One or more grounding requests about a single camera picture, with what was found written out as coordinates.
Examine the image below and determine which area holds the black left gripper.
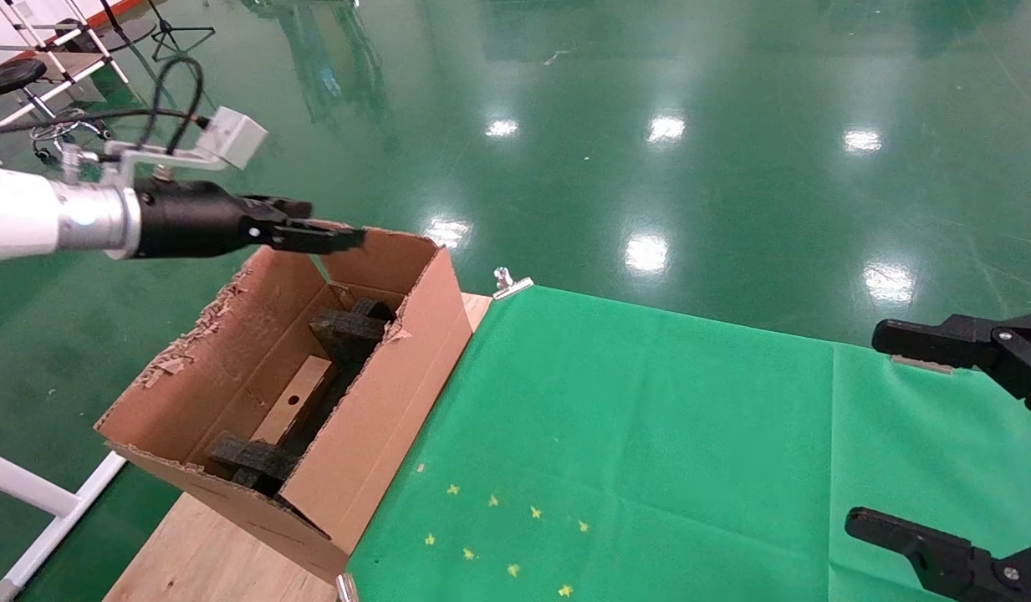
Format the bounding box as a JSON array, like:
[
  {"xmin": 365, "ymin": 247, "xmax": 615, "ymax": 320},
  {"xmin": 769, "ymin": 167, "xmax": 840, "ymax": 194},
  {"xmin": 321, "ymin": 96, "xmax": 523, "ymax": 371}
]
[{"xmin": 133, "ymin": 178, "xmax": 368, "ymax": 261}]

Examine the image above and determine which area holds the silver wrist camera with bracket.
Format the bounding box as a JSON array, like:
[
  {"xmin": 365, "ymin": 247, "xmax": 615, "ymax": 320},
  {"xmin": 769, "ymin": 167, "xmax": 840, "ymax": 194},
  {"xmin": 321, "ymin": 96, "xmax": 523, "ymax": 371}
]
[{"xmin": 59, "ymin": 105, "xmax": 270, "ymax": 190}]

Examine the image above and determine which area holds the white metal frame desk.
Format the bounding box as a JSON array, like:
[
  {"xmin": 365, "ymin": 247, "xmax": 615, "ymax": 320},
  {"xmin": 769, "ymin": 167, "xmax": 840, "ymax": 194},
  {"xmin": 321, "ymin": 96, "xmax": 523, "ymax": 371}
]
[{"xmin": 0, "ymin": 0, "xmax": 133, "ymax": 86}]

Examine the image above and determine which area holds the small taped cardboard box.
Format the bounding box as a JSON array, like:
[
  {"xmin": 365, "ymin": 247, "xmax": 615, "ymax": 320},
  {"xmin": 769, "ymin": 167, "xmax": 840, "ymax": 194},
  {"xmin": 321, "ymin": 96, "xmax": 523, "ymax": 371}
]
[{"xmin": 248, "ymin": 355, "xmax": 337, "ymax": 446}]

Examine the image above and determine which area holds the white metal stand frame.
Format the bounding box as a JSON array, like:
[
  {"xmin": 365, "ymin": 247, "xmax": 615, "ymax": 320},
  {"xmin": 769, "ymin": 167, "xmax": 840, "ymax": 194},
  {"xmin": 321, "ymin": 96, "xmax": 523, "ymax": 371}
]
[{"xmin": 0, "ymin": 447, "xmax": 128, "ymax": 602}]

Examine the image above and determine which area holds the black tripod microphone stand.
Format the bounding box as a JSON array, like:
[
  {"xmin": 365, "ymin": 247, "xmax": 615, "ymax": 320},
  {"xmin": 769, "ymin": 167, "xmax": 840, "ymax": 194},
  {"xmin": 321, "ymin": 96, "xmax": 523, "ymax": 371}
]
[{"xmin": 97, "ymin": 0, "xmax": 217, "ymax": 64}]

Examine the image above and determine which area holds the large open cardboard carton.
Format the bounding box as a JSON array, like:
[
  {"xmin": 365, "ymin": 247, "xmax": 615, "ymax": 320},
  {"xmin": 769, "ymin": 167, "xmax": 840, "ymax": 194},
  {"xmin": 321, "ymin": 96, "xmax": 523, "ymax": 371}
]
[{"xmin": 94, "ymin": 224, "xmax": 493, "ymax": 583}]

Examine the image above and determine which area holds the black round stool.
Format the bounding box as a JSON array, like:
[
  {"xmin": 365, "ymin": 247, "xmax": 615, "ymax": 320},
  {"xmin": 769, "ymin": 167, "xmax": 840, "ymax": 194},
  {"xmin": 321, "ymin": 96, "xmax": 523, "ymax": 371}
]
[{"xmin": 0, "ymin": 56, "xmax": 115, "ymax": 166}]

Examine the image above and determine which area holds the black curved pole stand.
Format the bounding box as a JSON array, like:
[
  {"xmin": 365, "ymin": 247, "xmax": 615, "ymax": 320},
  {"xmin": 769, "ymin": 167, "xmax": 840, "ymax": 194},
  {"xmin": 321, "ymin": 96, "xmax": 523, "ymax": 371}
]
[{"xmin": 48, "ymin": 15, "xmax": 158, "ymax": 54}]

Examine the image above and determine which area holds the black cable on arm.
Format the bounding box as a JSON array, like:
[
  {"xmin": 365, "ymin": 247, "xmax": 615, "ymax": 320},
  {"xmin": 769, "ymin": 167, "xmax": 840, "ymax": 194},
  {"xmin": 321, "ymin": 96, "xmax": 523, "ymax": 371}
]
[{"xmin": 0, "ymin": 54, "xmax": 212, "ymax": 156}]

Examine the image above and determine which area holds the green table cloth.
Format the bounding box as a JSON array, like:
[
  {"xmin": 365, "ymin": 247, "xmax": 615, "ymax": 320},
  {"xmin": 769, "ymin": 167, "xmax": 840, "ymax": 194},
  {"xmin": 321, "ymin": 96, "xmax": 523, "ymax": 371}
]
[{"xmin": 346, "ymin": 284, "xmax": 1031, "ymax": 602}]

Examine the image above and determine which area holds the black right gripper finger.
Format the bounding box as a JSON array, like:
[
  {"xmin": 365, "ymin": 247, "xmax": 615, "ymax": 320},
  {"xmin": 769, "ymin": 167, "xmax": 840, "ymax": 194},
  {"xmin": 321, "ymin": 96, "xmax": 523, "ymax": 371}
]
[
  {"xmin": 870, "ymin": 311, "xmax": 1031, "ymax": 424},
  {"xmin": 844, "ymin": 506, "xmax": 1031, "ymax": 602}
]

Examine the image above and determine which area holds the black foam block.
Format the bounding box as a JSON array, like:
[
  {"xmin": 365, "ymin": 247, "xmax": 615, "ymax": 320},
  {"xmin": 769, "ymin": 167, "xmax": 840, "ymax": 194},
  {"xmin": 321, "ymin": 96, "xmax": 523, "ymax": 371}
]
[
  {"xmin": 309, "ymin": 298, "xmax": 400, "ymax": 367},
  {"xmin": 207, "ymin": 430, "xmax": 304, "ymax": 497}
]

